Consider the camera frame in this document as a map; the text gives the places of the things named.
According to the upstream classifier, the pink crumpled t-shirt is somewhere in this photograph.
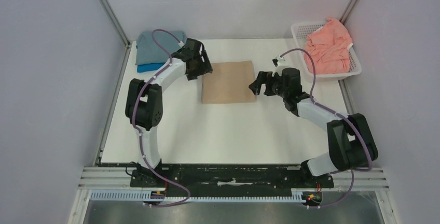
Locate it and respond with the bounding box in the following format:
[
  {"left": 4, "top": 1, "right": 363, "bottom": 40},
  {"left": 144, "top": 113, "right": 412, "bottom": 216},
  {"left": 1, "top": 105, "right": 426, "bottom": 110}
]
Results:
[{"left": 304, "top": 18, "right": 353, "bottom": 75}]

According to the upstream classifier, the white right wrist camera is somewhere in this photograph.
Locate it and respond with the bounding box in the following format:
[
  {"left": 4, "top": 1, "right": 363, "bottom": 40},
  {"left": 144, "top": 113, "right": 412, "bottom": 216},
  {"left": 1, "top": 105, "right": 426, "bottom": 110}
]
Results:
[{"left": 272, "top": 56, "right": 288, "bottom": 70}]

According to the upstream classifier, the white slotted cable duct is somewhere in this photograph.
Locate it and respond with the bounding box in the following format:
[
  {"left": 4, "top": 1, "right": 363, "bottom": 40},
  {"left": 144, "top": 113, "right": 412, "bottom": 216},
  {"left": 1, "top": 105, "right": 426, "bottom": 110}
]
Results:
[{"left": 87, "top": 188, "right": 305, "bottom": 203}]

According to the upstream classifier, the folded bright blue t-shirt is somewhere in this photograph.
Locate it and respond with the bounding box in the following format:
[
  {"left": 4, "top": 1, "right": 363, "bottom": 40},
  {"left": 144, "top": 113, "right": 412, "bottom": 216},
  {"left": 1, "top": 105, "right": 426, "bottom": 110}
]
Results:
[{"left": 136, "top": 63, "right": 164, "bottom": 73}]

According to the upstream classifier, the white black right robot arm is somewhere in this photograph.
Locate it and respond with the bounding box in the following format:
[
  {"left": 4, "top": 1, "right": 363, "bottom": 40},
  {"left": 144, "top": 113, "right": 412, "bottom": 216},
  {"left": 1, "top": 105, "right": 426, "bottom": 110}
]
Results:
[{"left": 249, "top": 67, "right": 378, "bottom": 187}]

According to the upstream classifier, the white perforated plastic basket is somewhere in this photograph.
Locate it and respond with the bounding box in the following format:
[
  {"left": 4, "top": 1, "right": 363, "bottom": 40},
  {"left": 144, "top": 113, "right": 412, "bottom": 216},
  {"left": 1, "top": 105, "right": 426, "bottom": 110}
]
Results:
[{"left": 291, "top": 21, "right": 362, "bottom": 82}]

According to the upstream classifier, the aluminium rail frame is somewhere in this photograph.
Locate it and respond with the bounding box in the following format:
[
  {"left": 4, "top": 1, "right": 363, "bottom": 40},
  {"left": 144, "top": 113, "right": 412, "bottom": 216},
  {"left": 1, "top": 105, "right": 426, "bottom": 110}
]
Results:
[{"left": 79, "top": 167, "right": 390, "bottom": 192}]

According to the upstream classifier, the grey aluminium corner post left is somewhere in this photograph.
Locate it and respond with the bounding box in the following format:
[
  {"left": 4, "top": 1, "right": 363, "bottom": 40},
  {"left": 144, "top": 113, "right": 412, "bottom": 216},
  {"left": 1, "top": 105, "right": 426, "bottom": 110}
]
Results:
[{"left": 98, "top": 0, "right": 131, "bottom": 47}]

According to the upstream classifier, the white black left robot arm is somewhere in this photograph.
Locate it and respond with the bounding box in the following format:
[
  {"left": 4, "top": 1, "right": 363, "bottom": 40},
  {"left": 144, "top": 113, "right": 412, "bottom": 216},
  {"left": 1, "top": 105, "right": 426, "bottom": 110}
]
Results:
[{"left": 125, "top": 38, "right": 213, "bottom": 187}]

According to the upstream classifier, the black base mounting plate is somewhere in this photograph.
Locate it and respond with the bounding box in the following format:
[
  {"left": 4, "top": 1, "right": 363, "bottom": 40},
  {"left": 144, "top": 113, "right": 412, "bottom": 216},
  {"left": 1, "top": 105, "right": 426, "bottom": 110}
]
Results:
[{"left": 132, "top": 163, "right": 333, "bottom": 198}]

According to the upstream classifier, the folded grey-blue t-shirt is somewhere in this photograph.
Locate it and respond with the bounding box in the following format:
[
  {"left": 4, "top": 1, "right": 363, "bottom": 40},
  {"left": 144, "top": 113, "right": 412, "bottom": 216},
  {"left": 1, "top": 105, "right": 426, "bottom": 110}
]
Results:
[{"left": 135, "top": 31, "right": 187, "bottom": 65}]

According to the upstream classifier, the beige t-shirt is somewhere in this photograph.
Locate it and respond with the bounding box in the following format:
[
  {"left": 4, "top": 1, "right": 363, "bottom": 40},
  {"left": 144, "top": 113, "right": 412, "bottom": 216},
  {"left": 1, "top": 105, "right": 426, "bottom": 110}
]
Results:
[{"left": 201, "top": 61, "right": 256, "bottom": 104}]

